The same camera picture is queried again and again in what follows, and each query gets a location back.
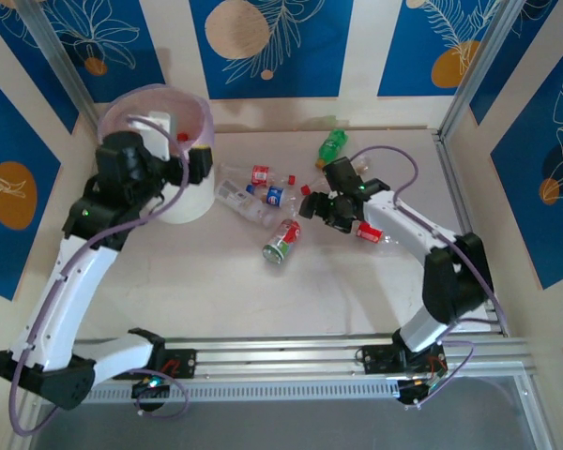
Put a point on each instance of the white bin with pink liner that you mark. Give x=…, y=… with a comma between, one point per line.
x=192, y=201

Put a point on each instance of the clear bottle white label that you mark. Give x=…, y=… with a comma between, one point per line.
x=232, y=194

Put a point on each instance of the bottle red and green label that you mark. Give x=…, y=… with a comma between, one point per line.
x=284, y=236

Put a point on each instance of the green plastic bottle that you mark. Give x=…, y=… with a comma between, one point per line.
x=330, y=145

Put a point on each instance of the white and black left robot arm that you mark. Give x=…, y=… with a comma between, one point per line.
x=75, y=290

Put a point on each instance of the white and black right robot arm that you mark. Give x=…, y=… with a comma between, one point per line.
x=403, y=220

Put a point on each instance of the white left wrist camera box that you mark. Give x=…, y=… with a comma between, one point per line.
x=162, y=131

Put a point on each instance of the aluminium side rail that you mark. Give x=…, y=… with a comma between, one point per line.
x=455, y=187

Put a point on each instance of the aluminium frame post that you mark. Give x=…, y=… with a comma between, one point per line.
x=61, y=61
x=474, y=65

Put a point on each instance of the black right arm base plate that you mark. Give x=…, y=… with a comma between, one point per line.
x=375, y=358

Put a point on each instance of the aluminium mounting rail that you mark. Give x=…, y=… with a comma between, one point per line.
x=272, y=356

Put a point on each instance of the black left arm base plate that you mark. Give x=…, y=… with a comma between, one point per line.
x=183, y=363

